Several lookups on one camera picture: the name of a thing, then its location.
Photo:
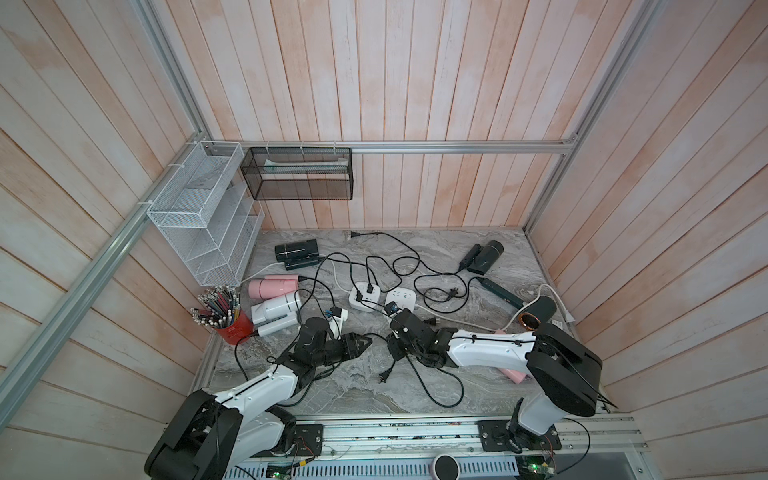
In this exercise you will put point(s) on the black round sensor puck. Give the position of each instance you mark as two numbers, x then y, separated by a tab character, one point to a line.
445	467

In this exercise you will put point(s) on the white wire shelf rack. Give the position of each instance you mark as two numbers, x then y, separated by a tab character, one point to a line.
205	212

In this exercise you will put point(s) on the pink hair dryer left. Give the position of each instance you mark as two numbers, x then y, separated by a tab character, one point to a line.
272	286

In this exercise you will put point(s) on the dark green folded hair dryer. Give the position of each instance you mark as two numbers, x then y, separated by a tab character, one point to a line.
481	258

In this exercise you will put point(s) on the white power strip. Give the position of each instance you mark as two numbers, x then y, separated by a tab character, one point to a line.
402	298
365	297

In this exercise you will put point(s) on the black mesh wall basket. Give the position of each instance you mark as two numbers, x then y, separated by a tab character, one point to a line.
299	173

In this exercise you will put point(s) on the red cup of pencils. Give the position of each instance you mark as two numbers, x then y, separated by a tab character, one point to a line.
221	310

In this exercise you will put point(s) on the white folded hair dryer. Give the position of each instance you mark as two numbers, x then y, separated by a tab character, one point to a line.
275	314

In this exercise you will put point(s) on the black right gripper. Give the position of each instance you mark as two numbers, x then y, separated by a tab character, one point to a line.
392	345

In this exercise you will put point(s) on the black folded hair dryer left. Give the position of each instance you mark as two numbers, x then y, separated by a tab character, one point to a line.
298	254

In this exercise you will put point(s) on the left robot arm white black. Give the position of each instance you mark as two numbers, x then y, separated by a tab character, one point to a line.
212	433

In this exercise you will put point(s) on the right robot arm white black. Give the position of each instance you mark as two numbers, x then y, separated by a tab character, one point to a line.
567	372

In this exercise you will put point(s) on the pink folded hair dryer right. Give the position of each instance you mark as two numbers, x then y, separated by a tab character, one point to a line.
515	376

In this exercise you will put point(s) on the near white power strip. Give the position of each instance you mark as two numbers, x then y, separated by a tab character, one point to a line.
365	297

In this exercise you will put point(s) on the far white power strip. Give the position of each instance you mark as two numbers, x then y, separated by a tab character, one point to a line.
402	298

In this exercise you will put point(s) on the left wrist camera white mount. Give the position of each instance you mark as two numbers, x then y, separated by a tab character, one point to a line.
336	317

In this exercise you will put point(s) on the dark green hair dryer copper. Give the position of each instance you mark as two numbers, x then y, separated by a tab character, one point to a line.
529	314

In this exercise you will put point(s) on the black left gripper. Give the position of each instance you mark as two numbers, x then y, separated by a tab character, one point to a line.
349	342

